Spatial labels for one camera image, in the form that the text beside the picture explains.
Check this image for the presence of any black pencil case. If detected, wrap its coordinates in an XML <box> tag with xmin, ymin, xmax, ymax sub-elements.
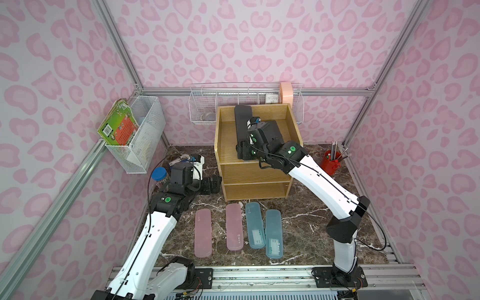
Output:
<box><xmin>234</xmin><ymin>105</ymin><xmax>253</xmax><ymax>153</ymax></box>
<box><xmin>262</xmin><ymin>121</ymin><xmax>284</xmax><ymax>145</ymax></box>

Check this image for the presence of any pink pencil case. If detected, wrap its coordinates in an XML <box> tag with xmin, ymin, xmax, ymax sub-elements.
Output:
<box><xmin>194</xmin><ymin>209</ymin><xmax>213</xmax><ymax>258</ymax></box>
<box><xmin>226</xmin><ymin>203</ymin><xmax>244</xmax><ymax>251</ymax></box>

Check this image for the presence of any teal pencil case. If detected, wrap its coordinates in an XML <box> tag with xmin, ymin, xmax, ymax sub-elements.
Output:
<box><xmin>245</xmin><ymin>202</ymin><xmax>266</xmax><ymax>250</ymax></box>
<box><xmin>265</xmin><ymin>209</ymin><xmax>283</xmax><ymax>260</ymax></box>

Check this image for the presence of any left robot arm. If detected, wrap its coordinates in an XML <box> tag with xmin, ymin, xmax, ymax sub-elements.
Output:
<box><xmin>91</xmin><ymin>175</ymin><xmax>222</xmax><ymax>300</ymax></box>

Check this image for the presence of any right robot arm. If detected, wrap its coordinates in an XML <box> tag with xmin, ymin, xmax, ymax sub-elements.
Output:
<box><xmin>235</xmin><ymin>117</ymin><xmax>370</xmax><ymax>275</ymax></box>

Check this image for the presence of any blue-lid pencil tube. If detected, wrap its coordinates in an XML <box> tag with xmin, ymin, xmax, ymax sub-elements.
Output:
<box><xmin>151</xmin><ymin>167</ymin><xmax>170</xmax><ymax>190</ymax></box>

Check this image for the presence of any wooden three-tier shelf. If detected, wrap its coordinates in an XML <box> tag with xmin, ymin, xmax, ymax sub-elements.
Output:
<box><xmin>214</xmin><ymin>104</ymin><xmax>303</xmax><ymax>202</ymax></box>

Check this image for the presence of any small white card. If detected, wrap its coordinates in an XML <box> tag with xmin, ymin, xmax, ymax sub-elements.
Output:
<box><xmin>265</xmin><ymin>94</ymin><xmax>280</xmax><ymax>105</ymax></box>

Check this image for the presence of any white mesh side basket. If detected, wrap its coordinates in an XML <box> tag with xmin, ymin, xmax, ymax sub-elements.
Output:
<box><xmin>105</xmin><ymin>96</ymin><xmax>166</xmax><ymax>175</ymax></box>

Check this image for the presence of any pink box in basket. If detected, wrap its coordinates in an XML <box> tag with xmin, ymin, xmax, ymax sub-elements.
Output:
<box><xmin>279</xmin><ymin>81</ymin><xmax>294</xmax><ymax>107</ymax></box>

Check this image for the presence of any red pen holder cup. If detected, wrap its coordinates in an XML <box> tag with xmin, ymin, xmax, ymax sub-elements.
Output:
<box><xmin>320</xmin><ymin>150</ymin><xmax>341</xmax><ymax>177</ymax></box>

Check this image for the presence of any green red book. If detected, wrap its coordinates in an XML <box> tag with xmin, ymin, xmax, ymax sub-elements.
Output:
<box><xmin>97</xmin><ymin>99</ymin><xmax>140</xmax><ymax>146</ymax></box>

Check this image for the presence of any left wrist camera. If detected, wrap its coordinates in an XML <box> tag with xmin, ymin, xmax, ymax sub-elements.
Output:
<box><xmin>170</xmin><ymin>154</ymin><xmax>205</xmax><ymax>185</ymax></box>

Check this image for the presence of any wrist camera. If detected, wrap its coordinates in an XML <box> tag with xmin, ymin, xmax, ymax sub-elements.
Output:
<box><xmin>247</xmin><ymin>117</ymin><xmax>261</xmax><ymax>129</ymax></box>
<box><xmin>170</xmin><ymin>154</ymin><xmax>205</xmax><ymax>185</ymax></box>

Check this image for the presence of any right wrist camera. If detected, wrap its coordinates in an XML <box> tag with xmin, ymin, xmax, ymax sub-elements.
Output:
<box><xmin>247</xmin><ymin>117</ymin><xmax>261</xmax><ymax>129</ymax></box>

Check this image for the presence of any white wire back basket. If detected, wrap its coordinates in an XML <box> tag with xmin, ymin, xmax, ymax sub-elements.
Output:
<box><xmin>188</xmin><ymin>82</ymin><xmax>305</xmax><ymax>126</ymax></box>

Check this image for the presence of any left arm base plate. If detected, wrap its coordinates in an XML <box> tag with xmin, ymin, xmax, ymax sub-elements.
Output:
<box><xmin>176</xmin><ymin>267</ymin><xmax>213</xmax><ymax>290</ymax></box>

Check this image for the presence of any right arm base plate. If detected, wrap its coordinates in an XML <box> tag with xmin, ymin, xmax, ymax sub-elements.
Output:
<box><xmin>311</xmin><ymin>266</ymin><xmax>369</xmax><ymax>290</ymax></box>

